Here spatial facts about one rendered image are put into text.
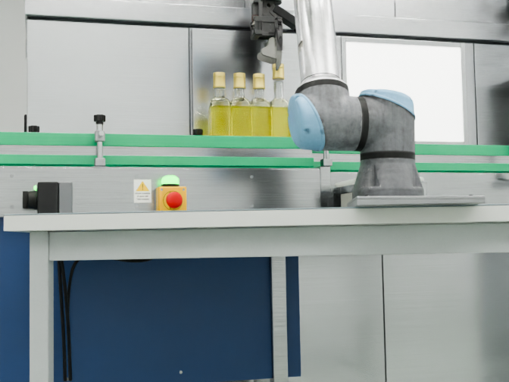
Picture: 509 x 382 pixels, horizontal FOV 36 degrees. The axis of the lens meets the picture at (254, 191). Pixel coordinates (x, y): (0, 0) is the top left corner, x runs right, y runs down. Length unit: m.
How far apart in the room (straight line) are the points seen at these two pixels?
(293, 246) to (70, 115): 0.93
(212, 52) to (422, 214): 1.01
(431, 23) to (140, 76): 0.96
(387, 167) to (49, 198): 0.79
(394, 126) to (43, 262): 0.78
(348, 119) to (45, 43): 1.05
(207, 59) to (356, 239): 0.94
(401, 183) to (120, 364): 0.85
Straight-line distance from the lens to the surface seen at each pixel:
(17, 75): 5.36
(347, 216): 1.59
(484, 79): 2.75
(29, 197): 1.93
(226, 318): 2.07
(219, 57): 2.39
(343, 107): 1.64
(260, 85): 2.25
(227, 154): 2.08
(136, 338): 2.04
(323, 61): 1.70
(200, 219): 1.60
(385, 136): 1.66
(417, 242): 1.66
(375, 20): 2.59
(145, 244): 1.66
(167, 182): 1.97
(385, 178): 1.64
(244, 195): 2.06
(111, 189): 2.00
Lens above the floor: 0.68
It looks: 4 degrees up
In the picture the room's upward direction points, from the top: 1 degrees counter-clockwise
